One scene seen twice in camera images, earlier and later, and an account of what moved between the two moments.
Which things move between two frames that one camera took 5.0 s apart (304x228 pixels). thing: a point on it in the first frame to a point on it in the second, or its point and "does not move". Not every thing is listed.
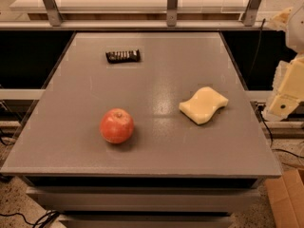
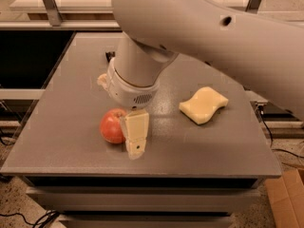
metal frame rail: (51, 17) does not move
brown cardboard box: (286, 197) does not move
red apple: (117, 125) does not move
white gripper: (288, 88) to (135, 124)
